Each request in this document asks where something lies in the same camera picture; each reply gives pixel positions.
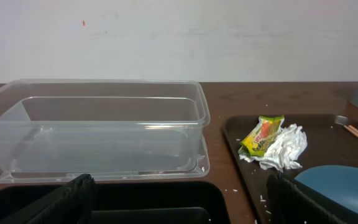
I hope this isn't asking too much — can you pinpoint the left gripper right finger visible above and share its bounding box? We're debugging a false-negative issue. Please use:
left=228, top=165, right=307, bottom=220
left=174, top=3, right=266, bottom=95
left=266, top=174, right=346, bottom=224

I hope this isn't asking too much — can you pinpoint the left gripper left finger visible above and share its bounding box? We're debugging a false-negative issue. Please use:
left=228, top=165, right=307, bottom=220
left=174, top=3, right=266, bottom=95
left=0, top=174, right=97, bottom=224

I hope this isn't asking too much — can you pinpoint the black plastic tray bin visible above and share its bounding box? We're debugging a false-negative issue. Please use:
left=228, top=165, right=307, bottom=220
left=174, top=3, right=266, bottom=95
left=0, top=181, right=231, bottom=224

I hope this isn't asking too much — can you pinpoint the crumpled white tissue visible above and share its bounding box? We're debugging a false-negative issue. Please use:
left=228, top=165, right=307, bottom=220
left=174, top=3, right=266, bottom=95
left=238, top=124, right=308, bottom=172

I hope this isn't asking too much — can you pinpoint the yellow green snack wrapper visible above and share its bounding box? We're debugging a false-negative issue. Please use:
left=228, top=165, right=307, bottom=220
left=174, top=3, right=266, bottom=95
left=240, top=115, right=285, bottom=157

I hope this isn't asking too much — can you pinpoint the dark brown serving tray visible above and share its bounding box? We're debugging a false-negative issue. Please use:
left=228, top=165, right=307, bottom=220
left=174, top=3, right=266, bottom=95
left=223, top=114, right=358, bottom=224

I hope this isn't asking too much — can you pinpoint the dark blue plate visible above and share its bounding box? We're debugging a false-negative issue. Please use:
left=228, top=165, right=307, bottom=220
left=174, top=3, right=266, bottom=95
left=295, top=165, right=358, bottom=214

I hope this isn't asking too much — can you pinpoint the clear plastic bin lid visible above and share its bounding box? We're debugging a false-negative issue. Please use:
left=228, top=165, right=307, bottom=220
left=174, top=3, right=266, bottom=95
left=0, top=138, right=210, bottom=184

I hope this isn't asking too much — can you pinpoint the clear plastic bin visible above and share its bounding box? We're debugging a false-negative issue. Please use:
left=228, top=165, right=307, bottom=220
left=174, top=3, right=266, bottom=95
left=0, top=80, right=210, bottom=173

